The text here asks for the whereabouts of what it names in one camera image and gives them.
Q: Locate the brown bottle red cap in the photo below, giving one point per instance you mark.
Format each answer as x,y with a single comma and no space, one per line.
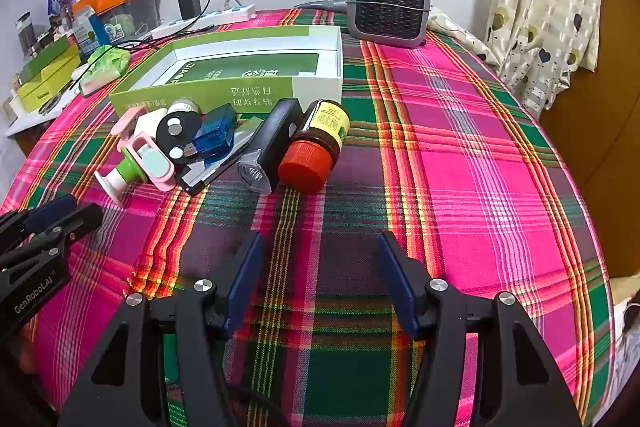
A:
320,127

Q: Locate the silver lighter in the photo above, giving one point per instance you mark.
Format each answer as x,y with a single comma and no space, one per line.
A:
242,134

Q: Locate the plaid blanket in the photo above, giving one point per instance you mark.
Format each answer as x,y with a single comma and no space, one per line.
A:
450,157

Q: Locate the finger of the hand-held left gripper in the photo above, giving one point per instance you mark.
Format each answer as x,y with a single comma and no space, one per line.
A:
82,222
47,212

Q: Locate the white bottle cap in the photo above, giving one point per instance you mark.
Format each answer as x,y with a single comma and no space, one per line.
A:
182,106

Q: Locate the wooden wardrobe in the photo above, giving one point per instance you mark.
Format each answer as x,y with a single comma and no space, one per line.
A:
600,157

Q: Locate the green flat box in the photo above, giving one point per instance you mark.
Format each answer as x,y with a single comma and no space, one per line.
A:
50,59

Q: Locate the white power strip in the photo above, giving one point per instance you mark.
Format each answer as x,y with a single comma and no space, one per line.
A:
220,14

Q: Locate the green white cardboard box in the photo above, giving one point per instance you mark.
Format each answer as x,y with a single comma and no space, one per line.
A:
225,94

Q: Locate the small white case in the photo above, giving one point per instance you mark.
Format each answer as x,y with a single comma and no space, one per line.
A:
147,124

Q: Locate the yellow-green flat box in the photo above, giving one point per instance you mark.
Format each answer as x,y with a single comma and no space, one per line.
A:
45,94

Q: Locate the black charger adapter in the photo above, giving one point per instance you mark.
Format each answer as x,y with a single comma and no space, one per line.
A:
189,6

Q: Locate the blue USB card reader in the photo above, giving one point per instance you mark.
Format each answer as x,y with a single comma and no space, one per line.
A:
215,132

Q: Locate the patterned curtain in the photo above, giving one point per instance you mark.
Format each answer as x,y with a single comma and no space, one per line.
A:
545,7

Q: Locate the black flashlight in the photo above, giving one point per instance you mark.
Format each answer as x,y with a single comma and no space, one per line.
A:
280,132

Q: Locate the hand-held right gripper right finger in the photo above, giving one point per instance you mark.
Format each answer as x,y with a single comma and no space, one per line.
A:
397,282

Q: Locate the green tissue pack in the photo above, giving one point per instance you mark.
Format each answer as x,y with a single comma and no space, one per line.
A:
107,67

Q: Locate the floral pillow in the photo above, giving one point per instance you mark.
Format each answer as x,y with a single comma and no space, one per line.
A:
465,39

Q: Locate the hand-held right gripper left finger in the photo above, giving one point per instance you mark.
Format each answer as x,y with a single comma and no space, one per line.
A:
247,277

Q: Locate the green white suction hook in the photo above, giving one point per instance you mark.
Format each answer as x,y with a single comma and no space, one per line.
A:
127,172

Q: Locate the grey space heater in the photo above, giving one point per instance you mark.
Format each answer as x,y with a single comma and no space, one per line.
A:
387,2

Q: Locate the dark glass jar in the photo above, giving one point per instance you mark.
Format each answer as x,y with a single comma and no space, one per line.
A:
24,34

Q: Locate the blue white carton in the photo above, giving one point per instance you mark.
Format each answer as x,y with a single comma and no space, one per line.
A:
92,32

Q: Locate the black round disc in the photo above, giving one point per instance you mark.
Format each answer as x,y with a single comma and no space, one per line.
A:
167,139

